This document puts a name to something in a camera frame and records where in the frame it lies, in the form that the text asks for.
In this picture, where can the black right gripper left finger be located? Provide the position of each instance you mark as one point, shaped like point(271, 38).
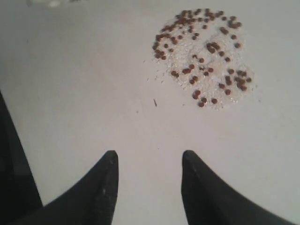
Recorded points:
point(91, 201)

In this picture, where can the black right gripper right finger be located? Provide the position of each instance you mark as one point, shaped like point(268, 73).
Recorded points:
point(208, 200)

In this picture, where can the pile of white grains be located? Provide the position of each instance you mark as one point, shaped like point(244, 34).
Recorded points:
point(206, 61)

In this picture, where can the brown pellets on pile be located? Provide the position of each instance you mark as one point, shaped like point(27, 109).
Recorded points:
point(201, 54)

